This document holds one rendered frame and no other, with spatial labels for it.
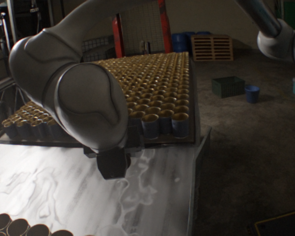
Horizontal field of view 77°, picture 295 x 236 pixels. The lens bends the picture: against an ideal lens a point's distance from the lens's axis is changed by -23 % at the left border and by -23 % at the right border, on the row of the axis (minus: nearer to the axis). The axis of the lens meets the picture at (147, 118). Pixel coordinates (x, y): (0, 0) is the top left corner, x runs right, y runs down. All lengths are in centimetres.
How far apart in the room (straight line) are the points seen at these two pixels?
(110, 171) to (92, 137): 13
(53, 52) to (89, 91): 14
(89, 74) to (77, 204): 50
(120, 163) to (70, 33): 27
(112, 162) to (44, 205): 37
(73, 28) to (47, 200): 56
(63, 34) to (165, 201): 51
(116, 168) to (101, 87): 22
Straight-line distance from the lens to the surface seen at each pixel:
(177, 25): 983
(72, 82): 29
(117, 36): 244
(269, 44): 99
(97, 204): 70
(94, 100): 28
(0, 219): 71
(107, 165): 47
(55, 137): 114
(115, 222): 64
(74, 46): 41
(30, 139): 126
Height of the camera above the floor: 155
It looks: 24 degrees down
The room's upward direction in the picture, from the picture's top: 8 degrees counter-clockwise
